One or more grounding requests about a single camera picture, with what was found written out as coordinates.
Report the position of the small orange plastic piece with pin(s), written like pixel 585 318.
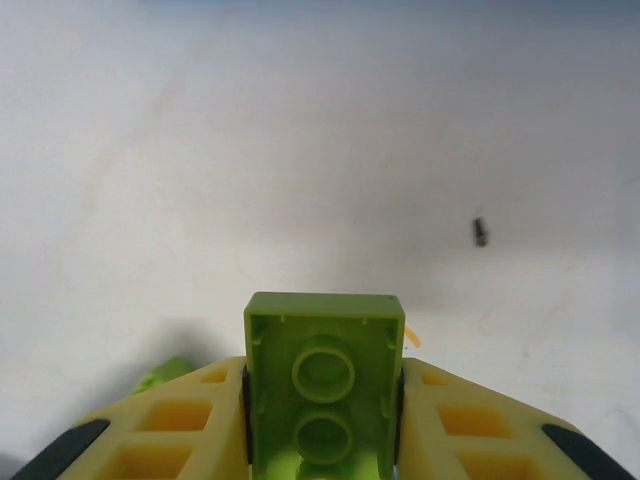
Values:
pixel 413 339

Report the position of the lime green lego brick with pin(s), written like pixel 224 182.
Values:
pixel 320 320
pixel 160 375

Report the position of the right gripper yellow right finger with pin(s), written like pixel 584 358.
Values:
pixel 475 420

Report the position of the small dark screw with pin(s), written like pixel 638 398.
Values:
pixel 480 231

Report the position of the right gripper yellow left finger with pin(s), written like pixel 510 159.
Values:
pixel 165 415

